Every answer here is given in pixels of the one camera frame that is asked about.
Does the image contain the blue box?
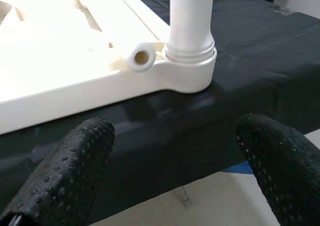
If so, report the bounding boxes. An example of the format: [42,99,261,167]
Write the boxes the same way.
[224,162,254,175]

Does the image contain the clear tape piece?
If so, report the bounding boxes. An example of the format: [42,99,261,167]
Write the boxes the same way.
[271,2,292,17]

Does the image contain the black tablecloth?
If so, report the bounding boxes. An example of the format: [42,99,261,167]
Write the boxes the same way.
[0,0,320,224]

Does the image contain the white plastic table leg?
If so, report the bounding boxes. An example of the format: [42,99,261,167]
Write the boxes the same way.
[164,0,216,63]
[107,42,156,74]

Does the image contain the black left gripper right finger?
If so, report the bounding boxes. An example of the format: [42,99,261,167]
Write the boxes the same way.
[236,114,320,226]

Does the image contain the white plastic table top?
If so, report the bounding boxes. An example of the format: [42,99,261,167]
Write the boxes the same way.
[0,0,217,136]

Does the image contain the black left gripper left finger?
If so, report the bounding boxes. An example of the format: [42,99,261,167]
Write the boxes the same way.
[0,118,116,226]

